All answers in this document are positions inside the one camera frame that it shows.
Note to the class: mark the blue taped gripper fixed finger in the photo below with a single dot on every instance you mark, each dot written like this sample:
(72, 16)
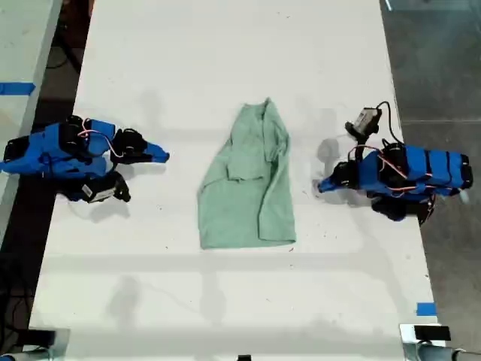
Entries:
(156, 149)
(330, 181)

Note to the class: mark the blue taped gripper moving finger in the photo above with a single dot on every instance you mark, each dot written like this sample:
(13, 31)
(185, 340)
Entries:
(328, 190)
(156, 159)

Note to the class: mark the pale green T-shirt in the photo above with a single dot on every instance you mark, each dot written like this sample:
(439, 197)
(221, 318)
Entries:
(248, 188)

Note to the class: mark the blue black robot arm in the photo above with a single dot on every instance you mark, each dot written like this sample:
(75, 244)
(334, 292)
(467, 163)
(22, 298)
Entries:
(424, 171)
(49, 150)

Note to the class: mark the pale plastic piece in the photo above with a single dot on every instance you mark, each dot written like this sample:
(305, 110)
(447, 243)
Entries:
(465, 196)

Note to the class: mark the long blue tape strip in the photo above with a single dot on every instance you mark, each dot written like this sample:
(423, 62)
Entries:
(17, 88)

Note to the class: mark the pale side table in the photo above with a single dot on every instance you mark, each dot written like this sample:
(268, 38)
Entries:
(22, 45)

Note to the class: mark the short blue tape strip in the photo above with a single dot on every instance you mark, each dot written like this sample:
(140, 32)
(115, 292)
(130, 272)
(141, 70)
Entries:
(426, 309)

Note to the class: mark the small black box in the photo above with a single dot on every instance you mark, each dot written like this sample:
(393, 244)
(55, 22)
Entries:
(37, 337)
(432, 333)

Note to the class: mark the grey pipe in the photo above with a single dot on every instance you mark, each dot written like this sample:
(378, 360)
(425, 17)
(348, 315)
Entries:
(439, 353)

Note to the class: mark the black camera stalk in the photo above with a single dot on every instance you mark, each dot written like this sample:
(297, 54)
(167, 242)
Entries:
(360, 146)
(122, 186)

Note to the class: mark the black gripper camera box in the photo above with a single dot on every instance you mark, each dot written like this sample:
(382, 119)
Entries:
(365, 120)
(97, 192)

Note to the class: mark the white metal bracket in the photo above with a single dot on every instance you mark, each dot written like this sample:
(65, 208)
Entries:
(407, 338)

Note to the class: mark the grey metal bracket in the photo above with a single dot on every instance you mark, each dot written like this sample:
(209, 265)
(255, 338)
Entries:
(62, 342)

